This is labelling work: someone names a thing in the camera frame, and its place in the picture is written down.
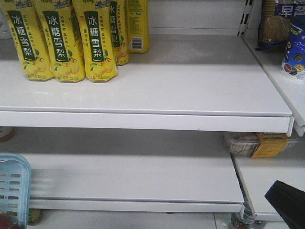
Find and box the red Coca-Cola aluminium bottle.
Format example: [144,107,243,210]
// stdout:
[0,214,22,229]

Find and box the green yellow bottle top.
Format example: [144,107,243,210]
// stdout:
[28,208,43,226]

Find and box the yellow pear drink bottle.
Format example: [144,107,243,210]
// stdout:
[33,0,85,83]
[110,0,129,66]
[0,0,54,82]
[127,0,150,53]
[72,0,118,83]

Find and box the breakfast biscuit pack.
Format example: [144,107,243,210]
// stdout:
[258,0,305,51]

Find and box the light blue plastic basket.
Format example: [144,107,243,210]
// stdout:
[0,153,31,229]

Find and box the blue Oreo cup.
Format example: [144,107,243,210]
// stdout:
[281,15,305,83]

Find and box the clear cookie box yellow label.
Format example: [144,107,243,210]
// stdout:
[224,132,303,158]

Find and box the white store shelving unit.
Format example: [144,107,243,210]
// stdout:
[0,0,305,229]

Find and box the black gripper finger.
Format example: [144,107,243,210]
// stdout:
[264,180,305,229]

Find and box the orange capped bottle top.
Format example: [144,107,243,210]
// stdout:
[0,126,15,143]

